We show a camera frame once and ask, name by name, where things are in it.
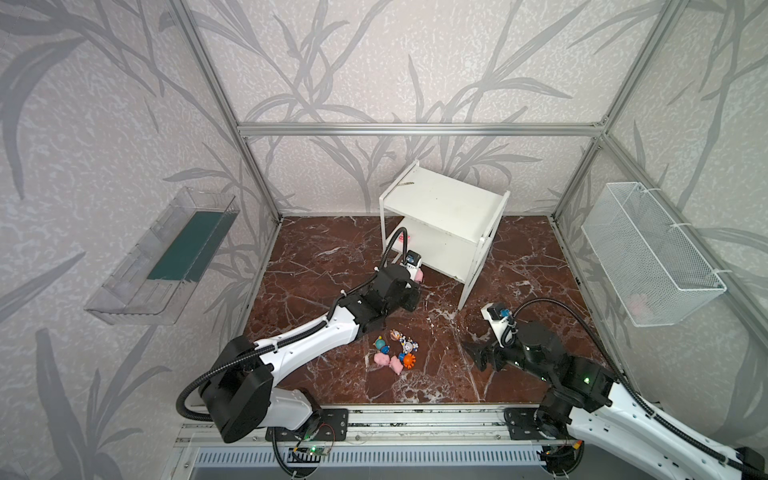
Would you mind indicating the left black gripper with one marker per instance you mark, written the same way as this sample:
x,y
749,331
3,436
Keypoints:
x,y
408,282

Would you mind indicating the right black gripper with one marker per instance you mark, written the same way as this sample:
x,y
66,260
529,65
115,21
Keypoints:
x,y
495,351

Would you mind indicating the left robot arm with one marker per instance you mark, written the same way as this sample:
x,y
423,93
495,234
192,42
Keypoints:
x,y
240,393

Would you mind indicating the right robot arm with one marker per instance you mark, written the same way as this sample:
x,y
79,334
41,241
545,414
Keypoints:
x,y
587,402

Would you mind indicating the white two-tier shelf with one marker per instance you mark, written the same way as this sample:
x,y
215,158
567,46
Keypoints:
x,y
450,223

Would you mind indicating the teal hooded Doraemon figure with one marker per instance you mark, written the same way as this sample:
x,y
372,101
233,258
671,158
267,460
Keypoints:
x,y
382,346

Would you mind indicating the white hooded Doraemon figure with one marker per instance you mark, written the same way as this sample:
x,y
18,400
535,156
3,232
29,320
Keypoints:
x,y
409,346

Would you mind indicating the orange hooded Doraemon figure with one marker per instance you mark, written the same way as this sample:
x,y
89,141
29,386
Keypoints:
x,y
408,360

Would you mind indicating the pink toy in basket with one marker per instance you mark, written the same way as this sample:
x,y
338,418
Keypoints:
x,y
639,308

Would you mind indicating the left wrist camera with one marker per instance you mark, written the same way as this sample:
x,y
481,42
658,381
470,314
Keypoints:
x,y
412,261

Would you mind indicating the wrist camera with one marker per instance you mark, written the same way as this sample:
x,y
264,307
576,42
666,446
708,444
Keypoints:
x,y
501,321
412,261

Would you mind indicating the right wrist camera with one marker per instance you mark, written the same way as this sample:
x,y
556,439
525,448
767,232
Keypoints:
x,y
501,321

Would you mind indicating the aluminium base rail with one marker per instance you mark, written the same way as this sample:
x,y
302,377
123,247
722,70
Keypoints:
x,y
487,424

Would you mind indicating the white wire mesh basket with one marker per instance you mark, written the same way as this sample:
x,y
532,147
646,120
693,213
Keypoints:
x,y
643,250

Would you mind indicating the clear plastic wall bin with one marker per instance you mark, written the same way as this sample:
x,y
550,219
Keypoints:
x,y
154,282

